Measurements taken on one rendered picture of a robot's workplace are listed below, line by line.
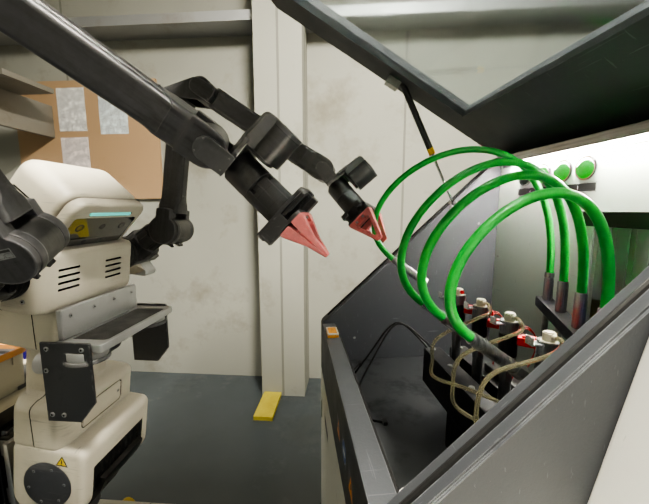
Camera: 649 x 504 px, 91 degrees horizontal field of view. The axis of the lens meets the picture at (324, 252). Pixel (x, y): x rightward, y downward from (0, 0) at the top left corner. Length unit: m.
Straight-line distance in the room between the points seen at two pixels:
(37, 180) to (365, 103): 1.99
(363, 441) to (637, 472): 0.30
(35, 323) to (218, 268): 1.77
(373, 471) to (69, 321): 0.62
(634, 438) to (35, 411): 0.96
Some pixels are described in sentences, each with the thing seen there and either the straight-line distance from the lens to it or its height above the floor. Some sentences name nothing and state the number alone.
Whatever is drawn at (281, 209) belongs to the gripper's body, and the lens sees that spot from 0.49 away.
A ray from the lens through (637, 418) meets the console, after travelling 0.47.
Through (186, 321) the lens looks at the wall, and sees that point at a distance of 2.77.
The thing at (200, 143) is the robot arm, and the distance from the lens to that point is 0.50.
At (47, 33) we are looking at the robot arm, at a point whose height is 1.49.
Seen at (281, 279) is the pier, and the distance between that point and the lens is 2.16.
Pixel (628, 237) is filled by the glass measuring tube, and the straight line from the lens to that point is 0.80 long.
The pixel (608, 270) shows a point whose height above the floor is 1.21.
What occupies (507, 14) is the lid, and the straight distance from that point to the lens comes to 0.77.
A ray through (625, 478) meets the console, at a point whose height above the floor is 1.04.
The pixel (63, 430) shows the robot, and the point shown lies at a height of 0.84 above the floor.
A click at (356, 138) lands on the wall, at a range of 2.37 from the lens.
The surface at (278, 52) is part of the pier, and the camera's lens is 2.31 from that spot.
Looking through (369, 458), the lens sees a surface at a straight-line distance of 0.54.
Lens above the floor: 1.29
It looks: 8 degrees down
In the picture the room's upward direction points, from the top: straight up
